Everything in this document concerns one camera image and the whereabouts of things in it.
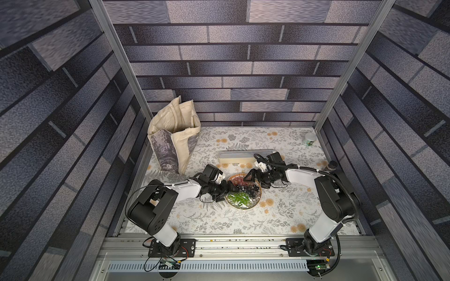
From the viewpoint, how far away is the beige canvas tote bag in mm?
829

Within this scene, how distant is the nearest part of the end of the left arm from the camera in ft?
2.43

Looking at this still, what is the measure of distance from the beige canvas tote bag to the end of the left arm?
0.20 meters
